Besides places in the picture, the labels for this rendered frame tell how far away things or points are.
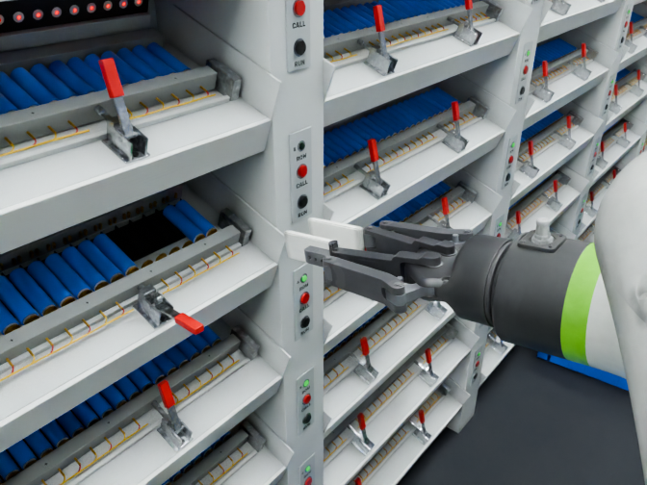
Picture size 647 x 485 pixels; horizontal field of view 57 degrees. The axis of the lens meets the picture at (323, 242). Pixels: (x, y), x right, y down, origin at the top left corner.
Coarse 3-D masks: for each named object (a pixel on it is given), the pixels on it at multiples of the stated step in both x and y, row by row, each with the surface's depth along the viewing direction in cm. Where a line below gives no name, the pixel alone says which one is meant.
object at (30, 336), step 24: (216, 240) 76; (168, 264) 71; (192, 264) 74; (120, 288) 67; (168, 288) 70; (72, 312) 63; (96, 312) 65; (24, 336) 59; (48, 336) 61; (72, 336) 62; (0, 360) 58
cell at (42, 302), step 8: (16, 272) 65; (24, 272) 65; (16, 280) 64; (24, 280) 64; (32, 280) 65; (24, 288) 64; (32, 288) 64; (40, 288) 65; (32, 296) 63; (40, 296) 63; (48, 296) 64; (32, 304) 64; (40, 304) 63; (48, 304) 63; (40, 312) 63
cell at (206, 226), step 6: (180, 204) 80; (186, 204) 80; (180, 210) 80; (186, 210) 79; (192, 210) 80; (186, 216) 79; (192, 216) 79; (198, 216) 79; (198, 222) 79; (204, 222) 78; (210, 222) 79; (198, 228) 79; (204, 228) 78; (210, 228) 78; (204, 234) 78
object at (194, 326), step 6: (156, 300) 66; (162, 300) 67; (156, 306) 67; (162, 306) 67; (168, 306) 67; (162, 312) 66; (168, 312) 66; (174, 312) 66; (174, 318) 65; (180, 318) 64; (186, 318) 64; (192, 318) 64; (180, 324) 64; (186, 324) 63; (192, 324) 63; (198, 324) 63; (192, 330) 63; (198, 330) 63
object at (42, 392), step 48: (192, 192) 85; (240, 240) 80; (192, 288) 73; (240, 288) 75; (0, 336) 61; (96, 336) 64; (144, 336) 66; (0, 384) 58; (48, 384) 59; (96, 384) 63; (0, 432) 55
